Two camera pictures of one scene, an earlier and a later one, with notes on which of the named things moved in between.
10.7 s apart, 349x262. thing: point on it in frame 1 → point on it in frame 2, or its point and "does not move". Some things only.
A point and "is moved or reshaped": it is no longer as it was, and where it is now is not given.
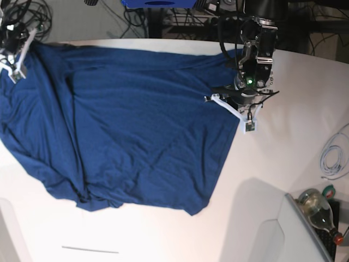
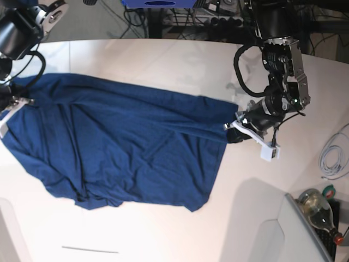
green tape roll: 330,187 does not move
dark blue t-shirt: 101,126 is moved or reshaped
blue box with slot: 159,4 does not move
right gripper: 243,99 → 257,114
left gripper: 12,37 → 7,99
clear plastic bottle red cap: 319,213 does not move
